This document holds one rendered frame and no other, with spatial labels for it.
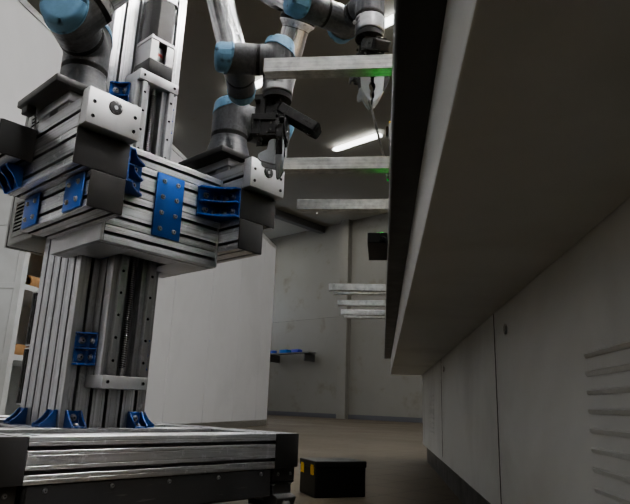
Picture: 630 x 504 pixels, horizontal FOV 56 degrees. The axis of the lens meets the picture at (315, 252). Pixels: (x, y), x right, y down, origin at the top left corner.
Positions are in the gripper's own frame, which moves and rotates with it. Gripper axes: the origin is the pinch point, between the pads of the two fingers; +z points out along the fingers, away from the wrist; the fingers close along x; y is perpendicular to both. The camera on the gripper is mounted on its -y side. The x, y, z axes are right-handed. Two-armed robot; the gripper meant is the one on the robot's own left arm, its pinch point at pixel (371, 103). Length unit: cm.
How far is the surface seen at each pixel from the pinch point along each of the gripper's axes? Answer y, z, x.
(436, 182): -72, 49, 17
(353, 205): 22.5, 18.0, -3.0
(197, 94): 877, -468, 35
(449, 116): -84, 48, 22
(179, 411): 527, 82, 26
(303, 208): 27.2, 18.8, 9.7
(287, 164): 3.9, 16.6, 18.9
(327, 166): 0.7, 17.2, 10.1
